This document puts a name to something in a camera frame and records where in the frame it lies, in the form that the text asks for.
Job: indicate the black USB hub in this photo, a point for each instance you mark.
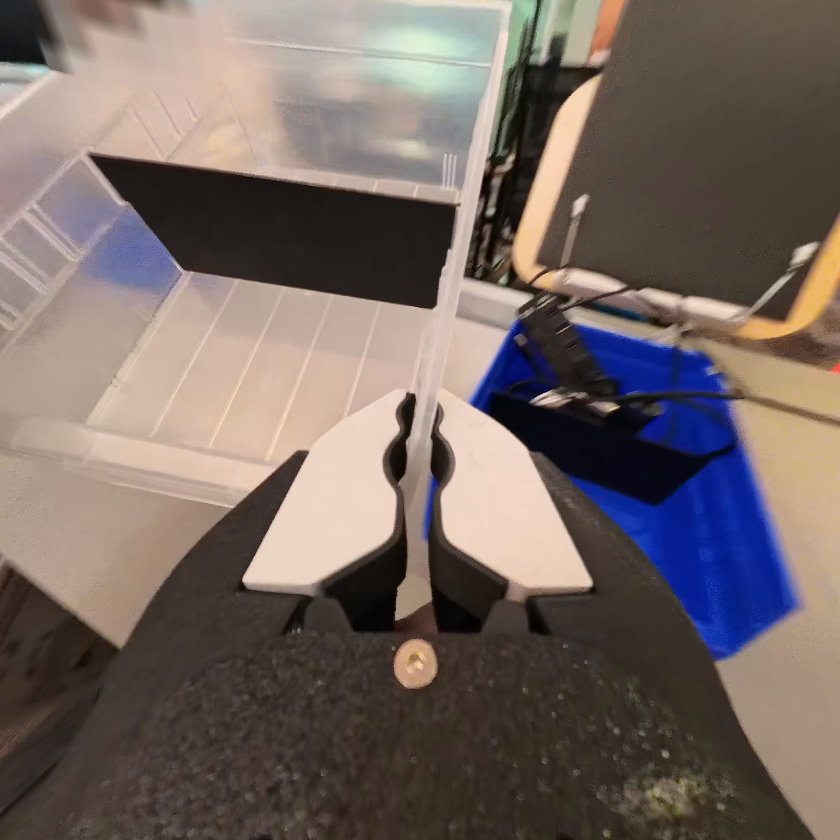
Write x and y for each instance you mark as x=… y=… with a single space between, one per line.
x=564 y=348

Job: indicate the clear plastic bin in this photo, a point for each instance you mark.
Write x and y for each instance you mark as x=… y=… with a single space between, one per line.
x=262 y=367

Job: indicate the blue plastic bin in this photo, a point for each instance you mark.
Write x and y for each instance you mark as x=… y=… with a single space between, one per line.
x=709 y=558

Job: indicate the grey desk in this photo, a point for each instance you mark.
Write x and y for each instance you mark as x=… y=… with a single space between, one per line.
x=98 y=538

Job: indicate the black bin divider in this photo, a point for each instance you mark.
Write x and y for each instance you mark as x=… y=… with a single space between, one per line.
x=295 y=229
x=623 y=459

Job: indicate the black tablet tan frame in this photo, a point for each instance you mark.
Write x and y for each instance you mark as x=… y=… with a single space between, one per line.
x=689 y=131

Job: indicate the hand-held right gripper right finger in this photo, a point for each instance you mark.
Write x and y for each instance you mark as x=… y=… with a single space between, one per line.
x=512 y=518

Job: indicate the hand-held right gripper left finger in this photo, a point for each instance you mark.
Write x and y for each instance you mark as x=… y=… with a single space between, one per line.
x=321 y=518

